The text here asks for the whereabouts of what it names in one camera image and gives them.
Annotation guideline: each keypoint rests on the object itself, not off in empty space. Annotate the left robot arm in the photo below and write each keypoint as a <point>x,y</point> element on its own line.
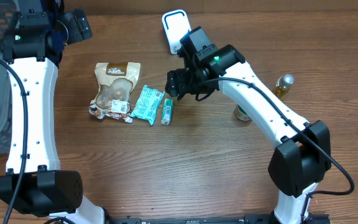
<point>34,182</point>

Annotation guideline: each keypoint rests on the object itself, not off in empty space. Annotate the teal snack packet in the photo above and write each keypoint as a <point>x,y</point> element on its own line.
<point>147,104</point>

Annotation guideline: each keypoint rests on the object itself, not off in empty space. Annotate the green white tissue pack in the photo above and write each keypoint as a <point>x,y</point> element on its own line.
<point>167,111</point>

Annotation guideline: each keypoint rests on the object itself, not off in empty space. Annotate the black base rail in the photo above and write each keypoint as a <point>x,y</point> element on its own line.
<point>247,219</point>

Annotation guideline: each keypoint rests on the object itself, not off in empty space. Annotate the yellow dish soap bottle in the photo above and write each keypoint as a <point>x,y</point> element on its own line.
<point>283,86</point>

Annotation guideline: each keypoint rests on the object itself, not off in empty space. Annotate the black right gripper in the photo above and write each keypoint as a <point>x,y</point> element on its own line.
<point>181,86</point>

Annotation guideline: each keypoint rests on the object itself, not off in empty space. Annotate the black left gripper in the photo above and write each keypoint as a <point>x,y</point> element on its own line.
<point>81,23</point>

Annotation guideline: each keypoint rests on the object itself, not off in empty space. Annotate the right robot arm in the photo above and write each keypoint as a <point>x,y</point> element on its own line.
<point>301,149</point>

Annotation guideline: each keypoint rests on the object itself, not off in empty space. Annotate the brown and white snack bag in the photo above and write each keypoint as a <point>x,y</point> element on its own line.
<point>116,81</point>

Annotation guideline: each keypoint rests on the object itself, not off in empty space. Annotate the white barcode scanner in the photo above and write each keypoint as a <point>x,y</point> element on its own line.
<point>176,25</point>

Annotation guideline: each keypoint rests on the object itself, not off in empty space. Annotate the green lid seasoning jar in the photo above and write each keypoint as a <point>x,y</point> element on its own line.
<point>241,114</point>

